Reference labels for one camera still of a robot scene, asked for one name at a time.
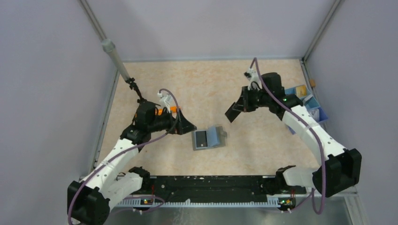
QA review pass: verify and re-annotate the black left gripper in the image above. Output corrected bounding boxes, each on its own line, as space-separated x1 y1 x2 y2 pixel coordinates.
148 108 197 135

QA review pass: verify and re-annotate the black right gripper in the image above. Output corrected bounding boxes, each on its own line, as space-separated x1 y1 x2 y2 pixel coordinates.
233 85 271 113

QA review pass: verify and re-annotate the grey leather card holder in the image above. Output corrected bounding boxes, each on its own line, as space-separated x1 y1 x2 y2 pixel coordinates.
191 126 228 151

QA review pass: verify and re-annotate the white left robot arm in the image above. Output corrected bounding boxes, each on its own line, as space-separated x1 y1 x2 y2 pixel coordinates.
67 101 197 225

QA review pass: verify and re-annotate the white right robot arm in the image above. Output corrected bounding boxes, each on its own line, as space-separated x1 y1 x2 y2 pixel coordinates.
225 70 362 197

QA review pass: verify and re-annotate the gold card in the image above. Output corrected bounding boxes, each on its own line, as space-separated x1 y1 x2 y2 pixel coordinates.
295 85 308 98

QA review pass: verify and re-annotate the white patterned card in box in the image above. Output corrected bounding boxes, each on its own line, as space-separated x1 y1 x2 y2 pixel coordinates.
309 109 320 122

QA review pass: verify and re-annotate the orange toy microphone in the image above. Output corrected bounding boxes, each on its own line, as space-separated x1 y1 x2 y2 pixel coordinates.
157 106 181 115

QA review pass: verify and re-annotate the black tripod microphone stand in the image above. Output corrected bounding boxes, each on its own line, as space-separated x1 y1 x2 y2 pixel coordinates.
101 38 146 104

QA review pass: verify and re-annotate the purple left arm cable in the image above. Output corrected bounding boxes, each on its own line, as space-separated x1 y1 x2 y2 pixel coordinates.
67 88 180 223

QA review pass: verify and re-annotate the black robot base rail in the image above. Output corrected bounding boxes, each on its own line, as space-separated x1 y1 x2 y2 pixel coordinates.
132 175 306 203

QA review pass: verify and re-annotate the small orange wall object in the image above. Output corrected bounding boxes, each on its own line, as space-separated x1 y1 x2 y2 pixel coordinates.
309 79 316 88

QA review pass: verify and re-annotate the white slotted cable duct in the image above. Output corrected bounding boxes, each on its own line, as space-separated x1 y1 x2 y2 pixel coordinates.
117 197 281 208

